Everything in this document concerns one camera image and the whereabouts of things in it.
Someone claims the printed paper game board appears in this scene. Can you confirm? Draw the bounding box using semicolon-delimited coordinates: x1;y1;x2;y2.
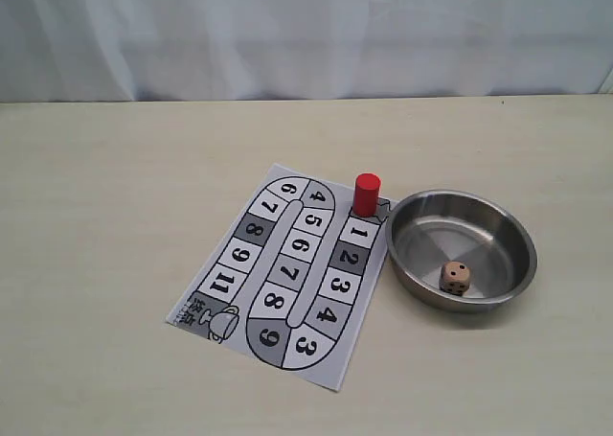
167;165;395;391

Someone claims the white backdrop curtain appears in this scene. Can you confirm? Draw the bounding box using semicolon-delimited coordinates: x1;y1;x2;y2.
1;0;612;102

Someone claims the red cylinder game piece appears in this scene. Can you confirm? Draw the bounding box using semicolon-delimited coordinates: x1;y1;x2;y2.
352;172;381;218

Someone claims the wooden die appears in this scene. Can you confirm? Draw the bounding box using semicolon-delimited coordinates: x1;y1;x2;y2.
439;261;471;296

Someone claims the stainless steel bowl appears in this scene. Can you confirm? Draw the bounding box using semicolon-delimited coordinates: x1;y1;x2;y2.
386;189;537;313

